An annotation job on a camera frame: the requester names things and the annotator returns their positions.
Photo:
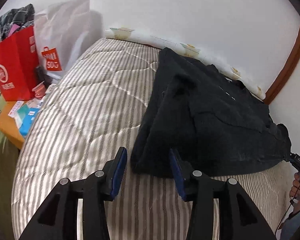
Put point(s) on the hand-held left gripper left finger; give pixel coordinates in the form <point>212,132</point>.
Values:
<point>118,172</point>

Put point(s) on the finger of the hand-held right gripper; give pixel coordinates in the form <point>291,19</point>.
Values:
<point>288,157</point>

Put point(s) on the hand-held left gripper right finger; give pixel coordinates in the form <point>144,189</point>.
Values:
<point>177,177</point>

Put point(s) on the black sweatshirt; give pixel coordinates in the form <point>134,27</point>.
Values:
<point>215,130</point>

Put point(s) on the person's right forearm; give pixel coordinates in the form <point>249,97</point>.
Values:
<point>293,223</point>

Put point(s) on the person's right hand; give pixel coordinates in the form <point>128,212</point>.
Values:
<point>296,186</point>

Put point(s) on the striped mattress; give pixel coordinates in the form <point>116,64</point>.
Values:
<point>77,130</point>

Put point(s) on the blue white packet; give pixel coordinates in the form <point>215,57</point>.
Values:
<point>28,120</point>

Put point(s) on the small pink object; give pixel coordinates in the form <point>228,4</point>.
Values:
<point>39,91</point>

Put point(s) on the green blanket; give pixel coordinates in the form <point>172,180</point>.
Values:
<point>0,167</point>

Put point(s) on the white pink leaflet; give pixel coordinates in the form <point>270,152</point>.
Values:
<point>17,108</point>

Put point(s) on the wooden nightstand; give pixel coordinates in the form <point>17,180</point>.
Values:
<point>7,127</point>

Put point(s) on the small black object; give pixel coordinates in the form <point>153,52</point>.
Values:
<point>43,75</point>

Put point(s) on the red paper bag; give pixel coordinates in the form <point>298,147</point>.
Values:
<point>15,62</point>

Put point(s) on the white plastic bag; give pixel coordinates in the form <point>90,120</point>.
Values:
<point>65,30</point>

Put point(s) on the plaid grey clothing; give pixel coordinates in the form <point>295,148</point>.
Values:
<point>15,15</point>

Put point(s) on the brown wooden door frame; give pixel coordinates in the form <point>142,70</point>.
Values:
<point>287,70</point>

